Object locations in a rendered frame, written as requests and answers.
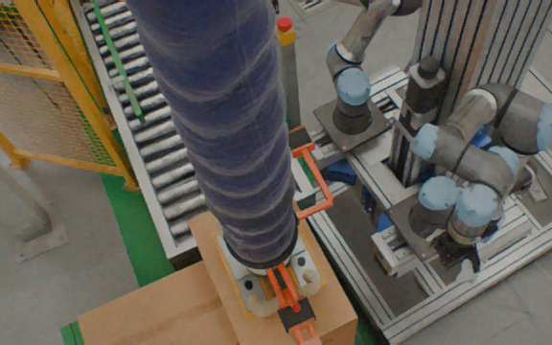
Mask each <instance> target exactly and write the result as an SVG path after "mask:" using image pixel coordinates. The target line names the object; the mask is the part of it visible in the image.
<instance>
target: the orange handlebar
mask: <svg viewBox="0 0 552 345"><path fill-rule="evenodd" d="M301 152H302V154H303V157H304V159H305V161H306V163H307V165H308V166H309V168H310V170H311V172H312V174H313V176H314V178H315V180H316V181H317V183H318V185H319V188H320V190H321V192H322V194H323V195H324V197H325V198H326V199H327V200H324V202H322V203H319V204H317V205H315V206H313V207H310V208H308V209H306V210H303V211H301V212H299V213H297V215H298V218H299V219H300V220H302V219H305V218H307V217H308V216H311V215H313V214H315V213H318V212H320V211H322V210H324V209H328V208H330V207H332V206H333V203H334V197H333V195H332V193H331V192H330V190H329V188H328V185H327V183H325V181H324V180H323V178H322V176H321V174H320V172H319V170H318V169H317V167H316V165H315V163H314V161H313V159H312V158H311V155H310V154H309V152H308V150H307V149H303V150H302V151H301ZM277 267H278V269H280V271H281V274H282V276H283V279H284V281H285V283H286V285H287V288H288V290H289V291H290V292H291V295H292V296H293V298H298V297H299V295H298V291H297V289H296V287H294V285H293V283H292V281H291V280H290V277H289V274H288V271H287V269H286V267H285V265H284V262H283V263H282V264H280V265H278V266H277ZM265 271H266V273H267V275H268V277H269V281H270V283H271V284H272V286H273V289H274V291H275V293H276V296H277V298H278V301H280V303H281V305H282V304H284V303H286V302H287V299H286V297H285V296H284V293H283V291H282V288H281V286H280V284H278V282H277V280H276V276H275V274H274V272H273V270H272V268H269V269H266V270H265ZM306 330H307V332H308V334H309V336H310V339H309V340H307V341H305V339H304V337H303V335H302V333H301V331H300V330H297V331H294V332H293V334H294V336H296V338H297V341H298V343H299V345H322V343H321V340H320V338H319V336H318V335H317V333H316V331H315V329H314V326H313V324H312V323H309V324H308V325H306Z"/></svg>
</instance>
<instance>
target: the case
mask: <svg viewBox="0 0 552 345"><path fill-rule="evenodd" d="M215 222H216V218H215V216H214V215H213V214H212V213H211V212H208V213H205V214H203V215H201V216H198V218H194V219H192V220H190V221H188V224H189V226H190V228H191V231H192V234H193V236H194V239H195V242H196V245H197V247H198V250H200V253H201V255H202V257H203V260H204V262H205V264H206V267H207V269H208V272H209V274H210V276H211V279H212V282H213V284H214V287H216V289H217V291H218V296H219V298H220V301H221V303H222V305H223V307H224V309H225V311H226V315H227V317H228V319H229V322H231V324H232V326H233V330H234V332H235V334H236V337H237V339H238V341H239V343H240V345H299V343H298V341H297V338H296V336H294V334H293V335H290V334H289V333H286V330H285V327H284V325H283V323H282V320H281V318H280V316H278V313H277V311H276V312H274V313H273V314H271V315H269V316H266V317H263V316H261V317H257V318H254V319H252V320H250V321H247V319H245V316H244V314H243V312H242V307H241V304H240V302H239V300H238V297H237V294H236V291H235V290H234V288H233V285H232V283H230V280H229V277H228V275H227V272H226V270H225V267H224V265H223V262H222V259H221V257H220V254H219V252H218V249H217V246H216V245H215V243H214V241H213V239H212V236H211V231H213V230H215V229H218V228H217V227H216V224H215ZM299 225H300V227H301V229H302V231H303V234H304V236H305V238H306V240H307V242H308V244H309V246H310V248H311V250H312V252H313V254H314V256H315V258H316V260H317V261H318V264H319V266H320V268H321V270H322V272H323V274H324V276H325V278H326V281H328V283H329V284H328V285H327V286H325V287H322V288H320V289H319V290H318V291H317V292H316V293H314V295H313V296H312V297H309V298H308V301H309V303H310V305H311V306H312V308H313V310H314V313H315V315H316V321H315V325H313V326H314V329H315V331H316V333H317V335H318V336H319V338H320V340H321V343H322V345H352V344H354V340H355V334H356V326H357V315H356V312H355V311H354V309H353V307H352V305H351V303H350V301H349V299H348V298H347V296H346V293H345V291H344V289H342V287H341V285H340V284H339V283H338V281H337V278H336V276H335V274H334V272H333V270H332V268H331V266H330V264H329V261H328V259H327V258H325V256H324V254H323V252H322V250H321V248H320V245H319V244H318V242H317V240H316V238H315V236H314V234H313V233H312V231H311V229H310V228H309V226H308V224H307V222H306V220H305V219H302V220H300V224H299ZM262 280H263V282H264V283H265V285H266V288H267V290H268V292H269V295H270V298H271V300H273V299H274V298H275V297H276V293H275V291H274V289H273V286H272V284H271V283H270V281H269V278H262Z"/></svg>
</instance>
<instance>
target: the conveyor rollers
mask: <svg viewBox="0 0 552 345"><path fill-rule="evenodd" d="M115 1H117V0H96V2H97V4H98V7H100V6H104V5H107V4H109V3H112V2H115ZM125 9H127V4H126V3H125V0H124V1H120V2H117V3H115V4H112V5H109V6H107V7H104V8H101V9H100V11H101V14H102V16H103V18H105V17H106V16H108V15H110V14H112V13H114V12H119V11H122V10H125ZM87 17H88V18H87V19H88V20H89V21H90V23H91V22H94V21H96V20H97V18H96V14H95V13H94V12H93V11H92V12H89V13H88V14H87ZM133 17H134V16H133V15H132V13H131V12H130V10H128V11H124V12H120V13H118V14H115V15H113V16H110V18H107V19H106V20H105V23H106V26H107V28H110V27H113V26H115V25H118V24H120V23H123V22H126V21H128V20H130V19H131V18H133ZM91 27H92V28H91V29H92V30H93V32H94V33H96V32H99V31H101V27H100V25H99V22H97V23H94V24H92V25H91ZM135 30H137V27H136V21H132V22H130V23H127V24H125V25H122V26H119V27H117V28H114V29H111V30H109V32H110V34H111V38H112V39H114V38H117V37H119V35H123V34H127V33H130V32H132V31H135ZM95 37H96V41H97V42H98V44H101V43H104V42H105V40H104V35H103V33H100V34H99V35H96V36H95ZM137 42H140V40H139V37H138V34H137V33H134V34H130V35H128V36H124V38H121V39H119V40H116V41H114V42H113V43H114V45H115V47H116V50H119V49H122V48H124V47H127V46H129V45H132V44H134V43H137ZM100 50H101V54H102V55H103V56H105V55H109V53H111V52H110V49H109V47H108V44H105V45H103V46H101V47H100ZM145 52H146V51H144V49H143V47H142V45H141V44H140V45H137V46H135V47H132V48H130V49H127V50H124V51H122V52H119V53H118V56H119V58H120V60H121V62H123V61H125V60H129V59H131V58H135V57H137V56H138V55H140V54H143V53H145ZM103 60H104V64H106V66H107V67H110V66H112V65H115V62H114V59H113V57H107V58H104V59H103ZM150 64H151V63H150V61H149V59H148V56H144V57H141V58H139V59H136V60H134V61H132V62H130V63H126V64H123V67H124V69H125V71H126V74H129V72H132V71H134V70H137V69H139V68H142V67H144V66H148V65H150ZM108 73H110V77H111V78H112V79H115V78H117V77H120V75H119V71H118V69H117V67H116V68H113V69H111V70H108ZM152 78H154V76H153V71H152V67H151V68H149V69H146V70H143V71H141V72H138V74H136V75H133V76H131V77H127V79H128V80H129V81H130V83H131V86H132V85H134V84H137V83H139V82H142V81H147V80H149V79H152ZM114 85H115V86H114V87H115V88H116V90H117V92H120V91H122V90H125V87H124V85H123V82H122V81H119V82H116V83H114ZM158 89H159V87H158V85H157V83H156V81H153V82H150V83H147V84H144V85H142V86H139V87H137V88H134V89H133V92H134V94H135V96H136V99H138V98H141V97H143V96H146V95H148V94H150V93H153V92H155V90H158ZM119 98H120V99H119V100H120V102H121V103H122V104H125V103H127V102H129V98H128V96H127V93H124V94H122V95H119ZM164 102H166V101H165V100H164V98H163V96H162V94H158V95H156V96H153V97H151V98H148V99H145V100H143V101H141V102H139V103H138V104H139V105H140V108H141V111H142V112H143V111H145V110H148V109H151V108H152V107H153V106H156V105H158V104H161V103H164ZM124 113H125V114H126V116H127V117H129V116H133V115H135V111H134V109H133V107H132V105H129V106H128V107H126V108H124ZM171 115H172V113H171V109H170V106H169V105H167V106H164V108H161V109H159V110H156V111H154V112H151V113H150V114H146V115H144V118H145V120H146V123H145V124H142V125H140V122H139V119H138V118H137V119H134V120H132V121H128V124H129V128H132V130H133V131H134V130H136V129H139V128H141V127H145V126H147V125H151V123H153V122H156V121H158V120H160V119H163V118H165V117H169V116H171ZM173 130H175V127H174V125H173V120H170V121H168V122H165V123H162V125H160V126H156V127H154V128H151V129H148V130H146V131H143V132H141V133H138V134H136V135H135V141H136V142H137V144H138V145H141V144H143V143H145V142H147V141H150V140H153V138H155V137H157V136H160V135H162V134H165V133H168V132H170V131H173ZM182 143H183V142H182V141H181V138H180V137H179V135H178V133H177V134H175V135H173V136H171V137H168V138H165V140H163V141H160V142H158V143H155V144H153V145H151V146H147V147H145V148H142V149H140V151H141V156H142V157H143V159H146V158H148V157H152V156H153V155H154V154H156V153H158V152H160V151H163V150H167V149H170V148H172V147H175V146H177V145H179V144H182ZM186 158H189V157H188V154H187V147H186V148H183V149H179V150H177V151H174V152H172V153H170V154H166V156H164V157H162V158H159V159H157V160H154V161H152V162H149V163H147V164H146V169H147V170H148V173H155V172H157V170H160V169H162V168H164V167H167V166H169V165H171V164H174V163H176V162H178V161H181V160H183V159H186ZM192 173H195V169H194V167H193V166H192V164H191V163H189V164H186V165H183V166H181V167H178V168H176V169H174V170H172V171H171V172H167V173H164V174H162V175H159V176H157V177H155V178H153V179H152V182H153V183H152V184H153V185H154V188H155V189H158V188H160V187H163V185H165V184H167V183H171V182H173V181H175V180H177V179H179V178H181V177H185V176H187V175H189V174H192ZM197 189H199V187H198V183H197V180H196V178H195V179H192V180H190V181H188V182H185V183H182V184H180V185H177V187H175V188H173V189H170V190H168V191H166V192H163V193H161V194H159V195H158V197H159V198H158V199H159V200H160V203H161V204H164V203H167V201H168V202H170V200H172V199H175V198H177V197H179V196H183V195H185V194H188V193H190V192H192V191H195V190H197ZM205 204H206V202H205V198H204V194H202V195H197V196H195V197H192V198H190V199H188V200H185V202H182V203H180V204H178V205H175V206H173V207H172V208H169V209H166V210H164V213H165V217H166V219H168V220H171V219H175V217H177V216H179V215H181V214H185V213H187V212H189V211H192V210H194V209H195V208H197V207H201V206H203V205H205ZM208 212H210V210H208V211H205V212H203V213H201V214H198V215H195V216H194V217H193V218H189V219H187V220H185V221H182V222H179V223H177V224H176V225H173V226H171V229H172V234H173V235H174V236H175V237H177V236H179V235H181V234H185V232H187V231H189V230H191V228H190V226H189V224H188V221H190V220H192V219H195V218H198V216H201V215H203V214H205V213H208ZM194 240H195V239H194V237H191V238H189V239H187V240H185V241H181V242H179V243H178V244H177V246H181V245H184V244H186V243H188V242H192V241H194Z"/></svg>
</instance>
